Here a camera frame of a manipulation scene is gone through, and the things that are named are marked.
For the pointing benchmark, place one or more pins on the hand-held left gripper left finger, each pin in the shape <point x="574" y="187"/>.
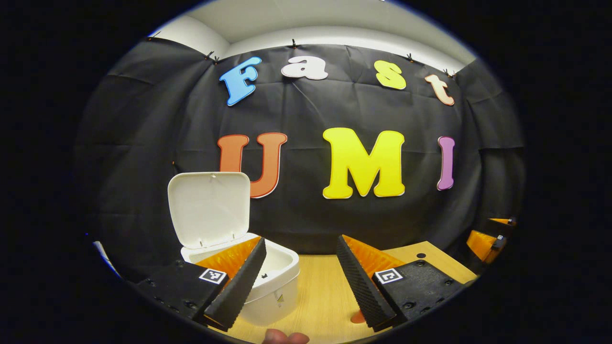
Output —
<point x="244" y="282"/>

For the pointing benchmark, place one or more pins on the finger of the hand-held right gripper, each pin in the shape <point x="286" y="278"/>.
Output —
<point x="480" y="244"/>
<point x="502" y="221"/>

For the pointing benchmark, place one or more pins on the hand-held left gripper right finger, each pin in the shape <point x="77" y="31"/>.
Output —
<point x="358" y="282"/>

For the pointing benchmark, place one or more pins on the white desktop garbage bin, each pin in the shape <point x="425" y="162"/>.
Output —
<point x="210" y="210"/>

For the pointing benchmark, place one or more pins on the white side desk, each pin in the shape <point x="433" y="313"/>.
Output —
<point x="106" y="258"/>

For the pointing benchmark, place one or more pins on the black backdrop cloth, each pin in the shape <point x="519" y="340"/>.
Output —
<point x="296" y="114"/>

